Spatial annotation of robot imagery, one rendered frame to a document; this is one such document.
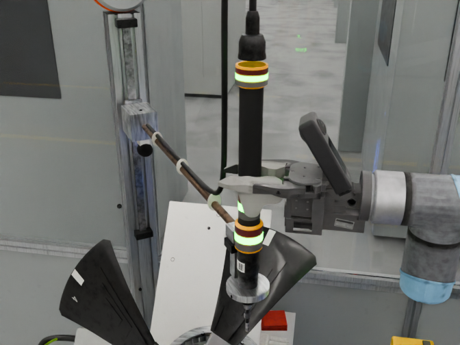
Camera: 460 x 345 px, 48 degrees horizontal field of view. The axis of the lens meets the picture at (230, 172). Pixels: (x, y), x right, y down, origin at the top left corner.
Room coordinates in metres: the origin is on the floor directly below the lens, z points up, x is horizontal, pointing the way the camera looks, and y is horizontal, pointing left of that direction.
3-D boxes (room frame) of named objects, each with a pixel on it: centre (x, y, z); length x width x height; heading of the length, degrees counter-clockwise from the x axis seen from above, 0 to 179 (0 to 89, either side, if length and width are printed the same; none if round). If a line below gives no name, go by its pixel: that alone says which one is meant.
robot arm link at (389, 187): (0.64, -0.22, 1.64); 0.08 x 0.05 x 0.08; 170
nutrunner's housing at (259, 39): (0.67, -0.03, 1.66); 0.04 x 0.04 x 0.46
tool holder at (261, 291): (0.68, -0.02, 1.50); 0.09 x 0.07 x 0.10; 25
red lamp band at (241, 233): (0.67, -0.03, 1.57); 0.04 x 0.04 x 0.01
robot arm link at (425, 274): (0.64, -0.30, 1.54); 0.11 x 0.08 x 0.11; 157
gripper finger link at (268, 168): (0.70, -0.04, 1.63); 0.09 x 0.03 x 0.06; 70
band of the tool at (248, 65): (0.67, -0.03, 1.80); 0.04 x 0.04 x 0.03
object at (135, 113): (1.24, 0.23, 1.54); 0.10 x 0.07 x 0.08; 25
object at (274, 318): (1.28, -0.14, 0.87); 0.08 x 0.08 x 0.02; 0
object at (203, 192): (0.95, 0.10, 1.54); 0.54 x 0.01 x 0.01; 25
